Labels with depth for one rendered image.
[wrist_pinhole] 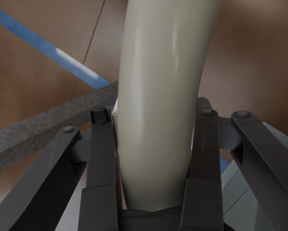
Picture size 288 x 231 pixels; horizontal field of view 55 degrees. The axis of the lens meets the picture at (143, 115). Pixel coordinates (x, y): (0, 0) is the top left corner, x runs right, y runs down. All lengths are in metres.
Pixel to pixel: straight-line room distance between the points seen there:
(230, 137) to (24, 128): 0.83
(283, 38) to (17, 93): 1.78
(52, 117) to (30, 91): 1.17
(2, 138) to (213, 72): 1.01
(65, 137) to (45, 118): 0.84
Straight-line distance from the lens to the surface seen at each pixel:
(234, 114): 0.16
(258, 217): 0.95
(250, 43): 1.42
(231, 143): 0.16
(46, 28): 1.95
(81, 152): 0.16
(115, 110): 0.17
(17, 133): 0.92
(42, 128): 0.95
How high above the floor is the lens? 1.40
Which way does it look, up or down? 58 degrees down
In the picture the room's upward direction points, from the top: 127 degrees counter-clockwise
